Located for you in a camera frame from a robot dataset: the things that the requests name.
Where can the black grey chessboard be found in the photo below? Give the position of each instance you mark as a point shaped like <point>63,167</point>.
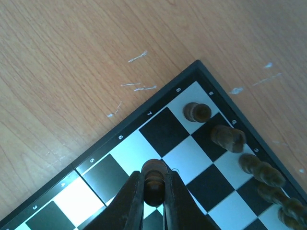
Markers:
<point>158,130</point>

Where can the dark brown pawn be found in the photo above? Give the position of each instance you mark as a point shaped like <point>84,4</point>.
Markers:
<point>154,171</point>

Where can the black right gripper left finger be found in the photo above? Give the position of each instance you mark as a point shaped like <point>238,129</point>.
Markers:
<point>125,212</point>

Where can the dark brown rook piece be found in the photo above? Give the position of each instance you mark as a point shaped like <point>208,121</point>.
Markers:
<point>197,112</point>

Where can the dark brown knight piece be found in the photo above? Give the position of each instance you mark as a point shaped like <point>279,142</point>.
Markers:
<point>292,207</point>
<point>229,138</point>

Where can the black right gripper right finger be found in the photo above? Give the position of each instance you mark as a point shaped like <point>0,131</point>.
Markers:
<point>180,209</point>

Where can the dark brown chess piece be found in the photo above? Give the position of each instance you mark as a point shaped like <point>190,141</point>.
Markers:
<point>261,171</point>
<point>289,221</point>

